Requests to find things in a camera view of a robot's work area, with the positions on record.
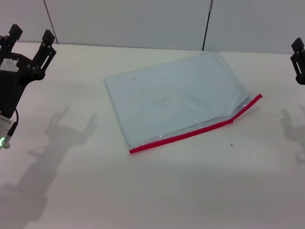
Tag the clear document bag red zipper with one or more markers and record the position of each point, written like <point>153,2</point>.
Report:
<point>171,95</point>

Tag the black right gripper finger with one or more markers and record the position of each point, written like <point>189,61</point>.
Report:
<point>299,62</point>

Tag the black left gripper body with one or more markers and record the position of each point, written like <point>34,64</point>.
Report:
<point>10,78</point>

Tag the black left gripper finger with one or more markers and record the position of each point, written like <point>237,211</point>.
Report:
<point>14,32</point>
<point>45,50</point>

